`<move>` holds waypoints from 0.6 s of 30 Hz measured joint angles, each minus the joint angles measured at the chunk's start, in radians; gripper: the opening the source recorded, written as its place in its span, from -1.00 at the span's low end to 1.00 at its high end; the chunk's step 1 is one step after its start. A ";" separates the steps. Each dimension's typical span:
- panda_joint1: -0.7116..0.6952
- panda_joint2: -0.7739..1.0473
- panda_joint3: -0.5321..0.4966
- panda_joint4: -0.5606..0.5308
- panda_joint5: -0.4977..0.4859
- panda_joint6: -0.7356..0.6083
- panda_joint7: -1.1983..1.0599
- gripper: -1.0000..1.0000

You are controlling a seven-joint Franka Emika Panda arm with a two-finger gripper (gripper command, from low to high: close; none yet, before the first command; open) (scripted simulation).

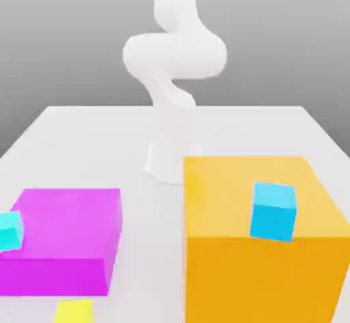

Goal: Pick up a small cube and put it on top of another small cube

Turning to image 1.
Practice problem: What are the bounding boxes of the small blue cube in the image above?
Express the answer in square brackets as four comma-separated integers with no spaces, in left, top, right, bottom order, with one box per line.
[249,181,298,243]

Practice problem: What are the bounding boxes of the small yellow cube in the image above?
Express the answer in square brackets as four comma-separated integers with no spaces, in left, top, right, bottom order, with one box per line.
[53,299,96,323]

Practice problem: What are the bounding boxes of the large magenta box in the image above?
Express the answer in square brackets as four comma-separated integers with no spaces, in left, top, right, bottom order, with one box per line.
[0,188,122,298]

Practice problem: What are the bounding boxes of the small cyan cube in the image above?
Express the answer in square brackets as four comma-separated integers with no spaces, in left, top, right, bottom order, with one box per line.
[0,210,25,252]

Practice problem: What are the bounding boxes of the large orange box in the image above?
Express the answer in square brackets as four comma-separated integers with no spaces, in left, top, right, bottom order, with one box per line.
[183,156,350,323]

